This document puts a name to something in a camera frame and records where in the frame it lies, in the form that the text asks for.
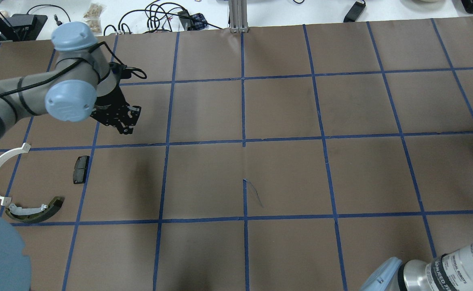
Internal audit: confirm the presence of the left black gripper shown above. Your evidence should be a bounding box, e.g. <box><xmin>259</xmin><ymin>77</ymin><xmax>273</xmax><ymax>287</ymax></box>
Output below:
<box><xmin>90</xmin><ymin>85</ymin><xmax>142</xmax><ymax>135</ymax></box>

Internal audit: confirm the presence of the aluminium frame post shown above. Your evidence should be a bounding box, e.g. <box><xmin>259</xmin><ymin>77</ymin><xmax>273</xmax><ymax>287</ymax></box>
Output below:
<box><xmin>227</xmin><ymin>0</ymin><xmax>249</xmax><ymax>33</ymax></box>

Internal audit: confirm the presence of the black brake pad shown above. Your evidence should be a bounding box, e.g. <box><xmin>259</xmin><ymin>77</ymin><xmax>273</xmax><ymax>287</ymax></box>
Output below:
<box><xmin>73</xmin><ymin>155</ymin><xmax>90</xmax><ymax>184</ymax></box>

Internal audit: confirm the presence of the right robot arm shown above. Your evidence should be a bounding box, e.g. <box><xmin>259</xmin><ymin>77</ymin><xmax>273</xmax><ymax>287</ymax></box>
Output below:
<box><xmin>360</xmin><ymin>243</ymin><xmax>473</xmax><ymax>291</ymax></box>

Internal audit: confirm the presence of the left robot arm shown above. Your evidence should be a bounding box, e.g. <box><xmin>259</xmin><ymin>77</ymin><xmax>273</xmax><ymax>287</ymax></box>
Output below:
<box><xmin>0</xmin><ymin>22</ymin><xmax>141</xmax><ymax>140</ymax></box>

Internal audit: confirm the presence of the near black power adapter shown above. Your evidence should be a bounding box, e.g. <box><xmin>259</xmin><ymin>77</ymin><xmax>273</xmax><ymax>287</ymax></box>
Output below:
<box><xmin>343</xmin><ymin>0</ymin><xmax>367</xmax><ymax>23</ymax></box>

